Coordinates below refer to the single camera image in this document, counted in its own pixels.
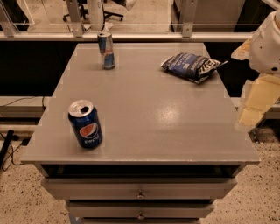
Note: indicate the grey drawer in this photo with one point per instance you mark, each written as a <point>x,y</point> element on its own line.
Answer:
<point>128,188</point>
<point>133,209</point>

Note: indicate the lower drawer knob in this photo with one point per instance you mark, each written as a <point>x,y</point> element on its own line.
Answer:
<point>141,216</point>

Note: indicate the blue pepsi can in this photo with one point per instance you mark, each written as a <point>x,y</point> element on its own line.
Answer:
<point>82,114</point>

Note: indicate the red bull can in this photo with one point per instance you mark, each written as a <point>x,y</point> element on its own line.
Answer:
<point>105,43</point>

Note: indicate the grey drawer cabinet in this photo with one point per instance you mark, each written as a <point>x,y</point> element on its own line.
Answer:
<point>154,125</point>

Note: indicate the black office chair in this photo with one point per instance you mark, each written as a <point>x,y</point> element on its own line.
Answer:
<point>89,11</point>

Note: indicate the drawer knob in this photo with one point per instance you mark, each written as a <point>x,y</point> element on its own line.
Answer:
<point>140,195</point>
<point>141,216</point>

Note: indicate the metal railing frame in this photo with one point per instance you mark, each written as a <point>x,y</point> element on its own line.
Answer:
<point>149,20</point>

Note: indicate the upper drawer knob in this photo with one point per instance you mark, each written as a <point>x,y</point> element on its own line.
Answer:
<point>140,195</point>

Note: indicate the blue chip bag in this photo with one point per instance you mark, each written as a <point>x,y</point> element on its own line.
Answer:
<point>191,67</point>

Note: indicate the lower grey drawer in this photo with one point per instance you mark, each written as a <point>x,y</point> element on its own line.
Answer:
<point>133,209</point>

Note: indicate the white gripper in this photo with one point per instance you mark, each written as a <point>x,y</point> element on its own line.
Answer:
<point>264,48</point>

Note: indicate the upper grey drawer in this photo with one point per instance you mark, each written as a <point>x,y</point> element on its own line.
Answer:
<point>128,188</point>

